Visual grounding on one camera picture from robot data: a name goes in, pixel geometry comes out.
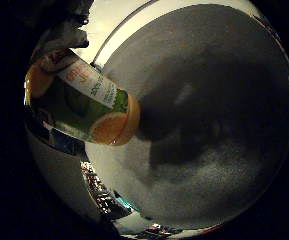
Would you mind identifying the orange juice bottle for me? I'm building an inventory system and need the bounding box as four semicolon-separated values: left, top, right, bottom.
24;57;142;147

